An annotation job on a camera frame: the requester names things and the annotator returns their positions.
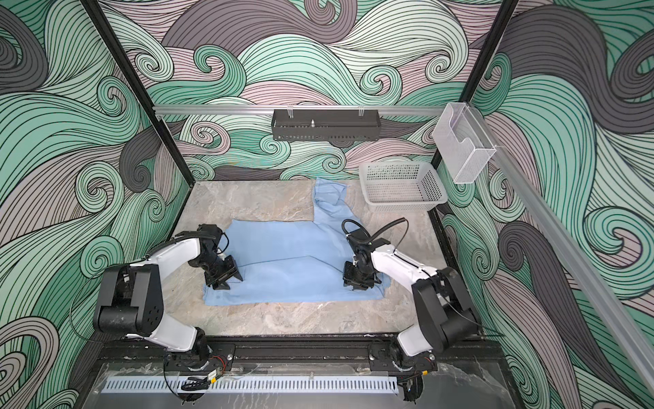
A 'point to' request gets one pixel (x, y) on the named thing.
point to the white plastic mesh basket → (401, 187)
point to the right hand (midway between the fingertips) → (347, 283)
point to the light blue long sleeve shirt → (288, 262)
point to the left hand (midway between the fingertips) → (238, 278)
